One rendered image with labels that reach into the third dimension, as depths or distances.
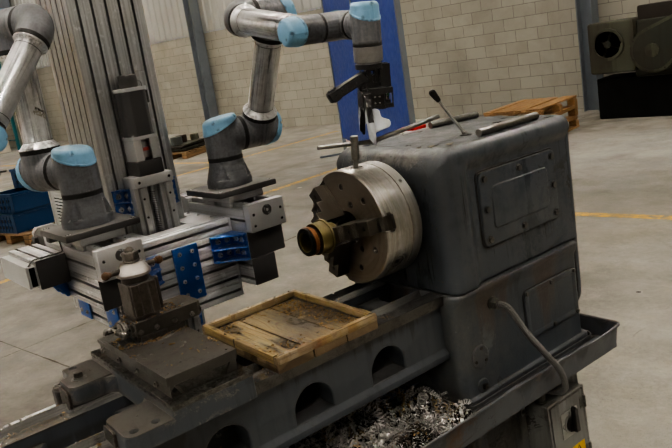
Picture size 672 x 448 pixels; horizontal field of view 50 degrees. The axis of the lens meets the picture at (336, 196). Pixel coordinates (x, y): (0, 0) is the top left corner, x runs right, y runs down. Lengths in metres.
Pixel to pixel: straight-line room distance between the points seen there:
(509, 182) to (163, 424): 1.13
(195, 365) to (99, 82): 1.15
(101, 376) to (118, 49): 1.10
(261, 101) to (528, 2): 10.50
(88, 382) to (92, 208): 0.61
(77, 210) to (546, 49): 10.94
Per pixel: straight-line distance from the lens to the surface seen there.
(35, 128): 2.29
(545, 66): 12.63
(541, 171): 2.18
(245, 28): 2.09
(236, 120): 2.42
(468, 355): 2.04
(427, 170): 1.89
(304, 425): 1.77
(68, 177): 2.19
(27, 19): 2.19
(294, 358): 1.68
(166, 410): 1.53
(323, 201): 1.93
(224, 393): 1.54
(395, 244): 1.85
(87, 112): 2.41
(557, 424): 2.33
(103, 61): 2.44
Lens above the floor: 1.55
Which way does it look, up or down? 11 degrees down
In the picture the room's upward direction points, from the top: 9 degrees counter-clockwise
